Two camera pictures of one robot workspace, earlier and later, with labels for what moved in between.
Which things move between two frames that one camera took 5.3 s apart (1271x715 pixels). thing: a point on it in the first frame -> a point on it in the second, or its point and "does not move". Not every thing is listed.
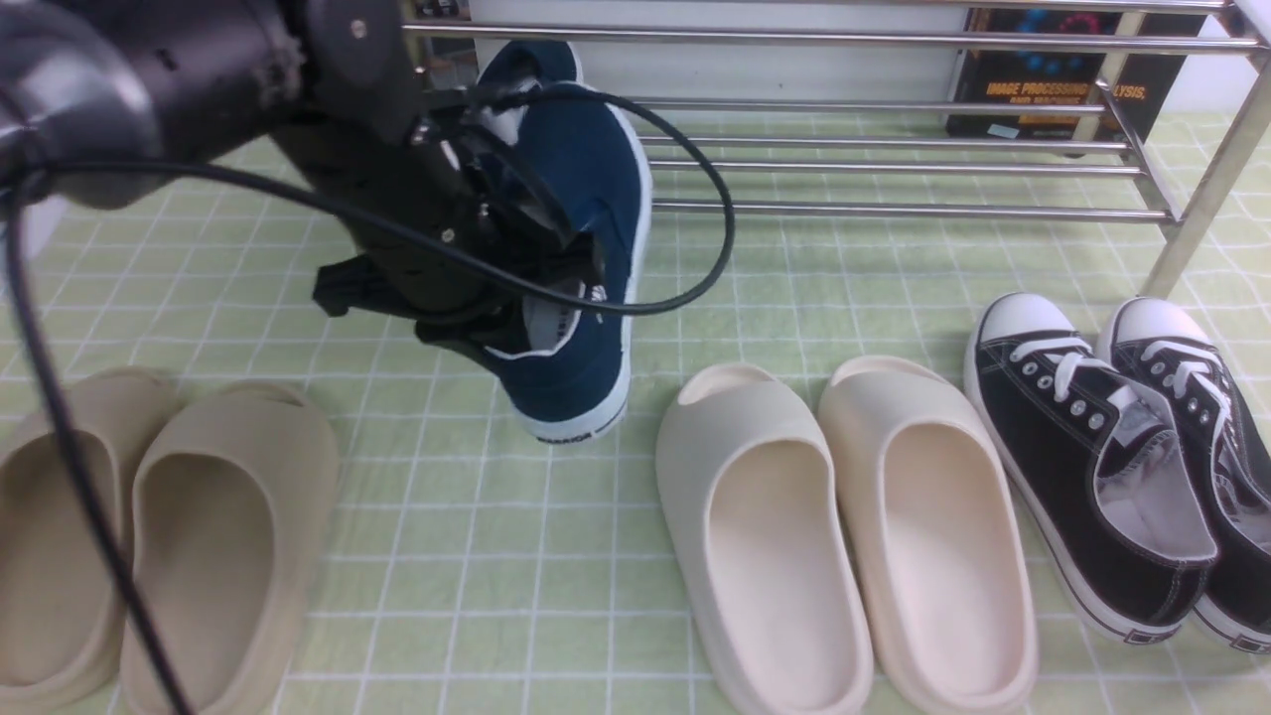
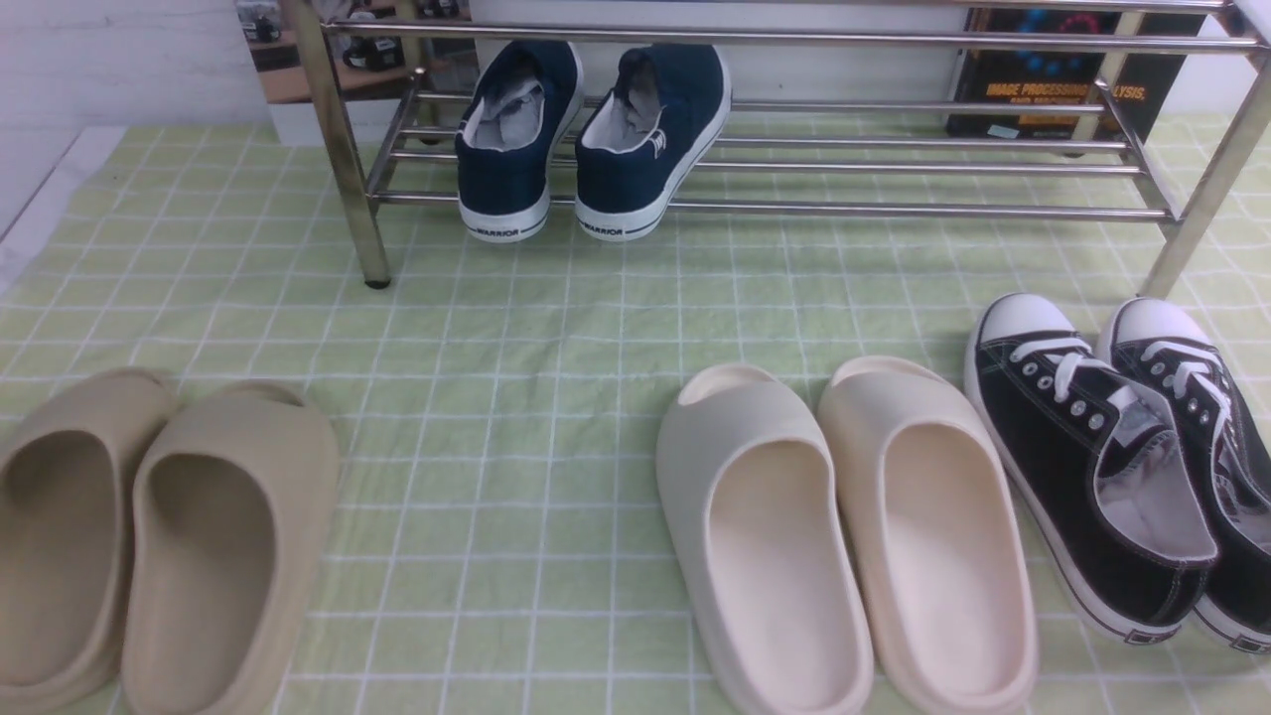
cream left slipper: (755, 507) does not move
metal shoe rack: (1091, 108) does not move
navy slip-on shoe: (565, 375) -> (641, 144)
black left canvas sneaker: (1102, 461) does not move
